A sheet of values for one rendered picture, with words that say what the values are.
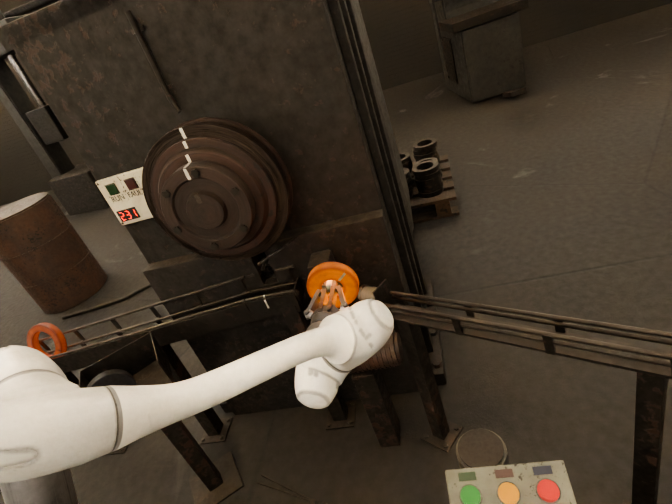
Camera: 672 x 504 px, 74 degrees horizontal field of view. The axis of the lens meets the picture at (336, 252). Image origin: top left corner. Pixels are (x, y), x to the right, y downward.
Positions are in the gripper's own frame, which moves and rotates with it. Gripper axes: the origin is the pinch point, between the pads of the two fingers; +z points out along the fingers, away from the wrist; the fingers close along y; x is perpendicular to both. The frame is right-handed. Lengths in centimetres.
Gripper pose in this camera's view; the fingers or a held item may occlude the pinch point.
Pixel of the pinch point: (331, 281)
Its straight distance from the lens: 130.5
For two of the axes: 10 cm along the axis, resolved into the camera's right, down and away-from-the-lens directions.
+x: -3.0, -7.9, -5.4
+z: 0.8, -5.8, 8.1
